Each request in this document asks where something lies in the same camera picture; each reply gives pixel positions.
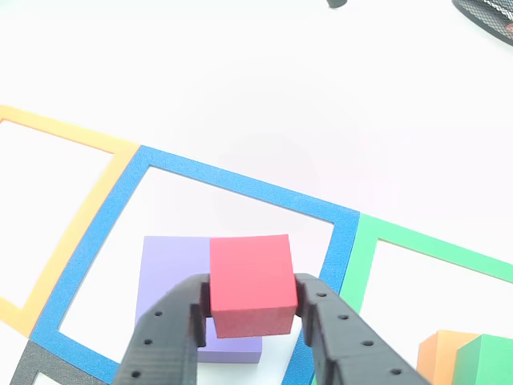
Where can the purple square block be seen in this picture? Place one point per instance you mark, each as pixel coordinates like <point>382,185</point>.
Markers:
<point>172,264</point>

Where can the orange square block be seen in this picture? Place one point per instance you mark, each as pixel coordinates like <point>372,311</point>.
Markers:
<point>437,357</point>

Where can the small red cube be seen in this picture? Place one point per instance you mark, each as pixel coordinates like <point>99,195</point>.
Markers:
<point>252,276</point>

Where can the green cube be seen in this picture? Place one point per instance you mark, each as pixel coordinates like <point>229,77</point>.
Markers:
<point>485,361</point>

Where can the black mesh bin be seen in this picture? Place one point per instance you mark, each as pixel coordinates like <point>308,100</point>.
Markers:
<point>485,16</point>

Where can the green square frame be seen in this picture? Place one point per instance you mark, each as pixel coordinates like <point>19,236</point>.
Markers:
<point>360,256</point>

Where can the orange square frame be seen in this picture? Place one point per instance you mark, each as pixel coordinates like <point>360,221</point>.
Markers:
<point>80,220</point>

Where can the blue square frame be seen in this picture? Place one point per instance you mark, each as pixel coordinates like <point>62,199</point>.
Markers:
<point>240,180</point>

